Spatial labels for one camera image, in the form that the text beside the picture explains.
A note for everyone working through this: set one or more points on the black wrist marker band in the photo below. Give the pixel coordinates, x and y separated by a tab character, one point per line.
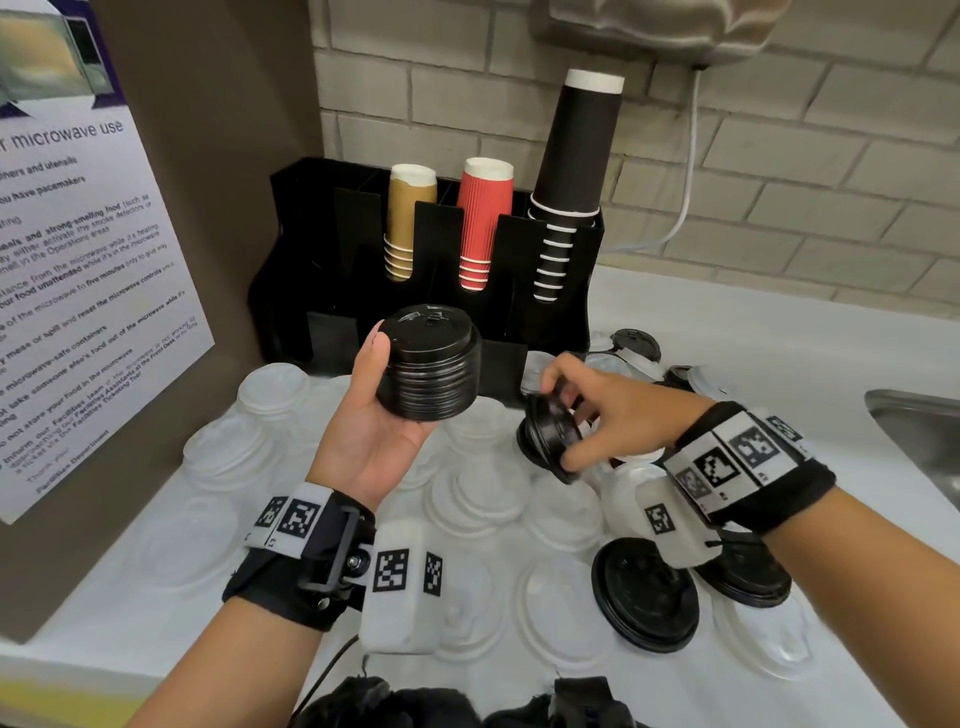
262	592
795	487

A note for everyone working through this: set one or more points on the black right wrist marker band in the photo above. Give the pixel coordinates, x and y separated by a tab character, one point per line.
795	487

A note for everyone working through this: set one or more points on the stack of red paper cups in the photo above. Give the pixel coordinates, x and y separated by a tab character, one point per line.
484	217

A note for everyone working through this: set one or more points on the grey wall-mounted appliance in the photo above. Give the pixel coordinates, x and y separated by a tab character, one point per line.
660	26

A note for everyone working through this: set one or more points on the stack of gold paper cups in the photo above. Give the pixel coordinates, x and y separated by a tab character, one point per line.
409	217

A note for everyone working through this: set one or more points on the white lids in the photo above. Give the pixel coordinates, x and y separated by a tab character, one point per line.
487	491

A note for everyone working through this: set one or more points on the black cup holder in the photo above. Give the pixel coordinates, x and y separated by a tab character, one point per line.
315	247

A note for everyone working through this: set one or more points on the person's right forearm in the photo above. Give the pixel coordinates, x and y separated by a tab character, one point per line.
885	600

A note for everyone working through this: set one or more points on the microwave safety poster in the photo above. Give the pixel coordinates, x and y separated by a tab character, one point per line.
75	262

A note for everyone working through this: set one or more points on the black chest harness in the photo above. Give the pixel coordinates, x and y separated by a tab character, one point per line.
420	709

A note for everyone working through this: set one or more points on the black left wrist marker band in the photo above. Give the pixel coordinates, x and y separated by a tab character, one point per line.
262	592

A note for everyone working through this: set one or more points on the person's left forearm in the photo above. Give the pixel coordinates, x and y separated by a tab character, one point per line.
225	675

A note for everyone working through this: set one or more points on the stack of black paper cups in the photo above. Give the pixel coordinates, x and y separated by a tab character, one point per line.
577	150

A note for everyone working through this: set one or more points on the person's left hand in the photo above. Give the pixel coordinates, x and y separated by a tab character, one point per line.
352	442

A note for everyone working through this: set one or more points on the steel sink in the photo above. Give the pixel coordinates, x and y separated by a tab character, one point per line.
922	435

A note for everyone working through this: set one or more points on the person's right hand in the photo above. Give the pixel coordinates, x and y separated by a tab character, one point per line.
637	420

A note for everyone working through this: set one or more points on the stack of black lids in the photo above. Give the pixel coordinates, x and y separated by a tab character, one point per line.
431	367

